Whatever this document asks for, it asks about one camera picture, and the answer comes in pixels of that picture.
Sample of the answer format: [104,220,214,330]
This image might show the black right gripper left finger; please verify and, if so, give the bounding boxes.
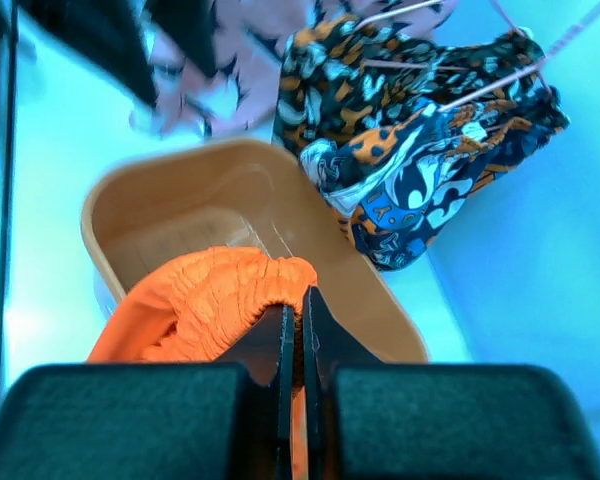
[0,305,295,479]

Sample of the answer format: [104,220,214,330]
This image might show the pink hanger with blue shorts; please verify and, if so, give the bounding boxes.
[437,0,600,114]

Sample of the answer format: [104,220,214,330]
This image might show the pink shark print shorts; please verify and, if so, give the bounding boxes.
[129,0,461,139]

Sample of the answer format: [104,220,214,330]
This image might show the orange black camouflage shorts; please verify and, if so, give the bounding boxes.
[273,15,561,155]

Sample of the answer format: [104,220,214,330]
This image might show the bright orange shorts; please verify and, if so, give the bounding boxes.
[85,245,319,480]

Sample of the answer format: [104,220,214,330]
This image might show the blue orange patterned shorts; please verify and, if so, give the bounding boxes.
[299,97,570,271]

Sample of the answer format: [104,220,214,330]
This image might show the orange plastic basket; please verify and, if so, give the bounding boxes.
[81,138,428,363]

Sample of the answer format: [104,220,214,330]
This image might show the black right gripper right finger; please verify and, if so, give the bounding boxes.
[302,288,600,479]

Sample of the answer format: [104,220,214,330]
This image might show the pink hanger with camouflage shorts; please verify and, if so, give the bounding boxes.
[354,0,546,71]

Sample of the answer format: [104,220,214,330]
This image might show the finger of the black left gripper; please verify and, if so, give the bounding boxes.
[17,0,217,108]

